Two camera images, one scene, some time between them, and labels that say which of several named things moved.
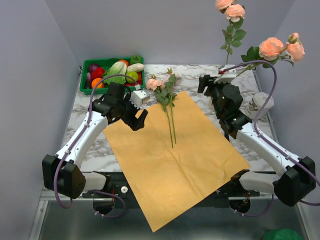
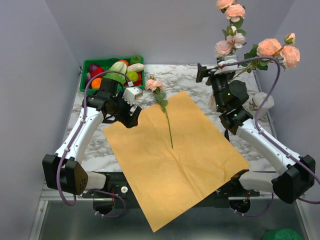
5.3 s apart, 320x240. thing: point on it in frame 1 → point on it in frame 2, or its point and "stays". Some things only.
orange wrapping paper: x=177 y=158 stays
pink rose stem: x=235 y=13 stays
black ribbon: x=226 y=134 stays
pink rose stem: x=167 y=97 → x=235 y=38
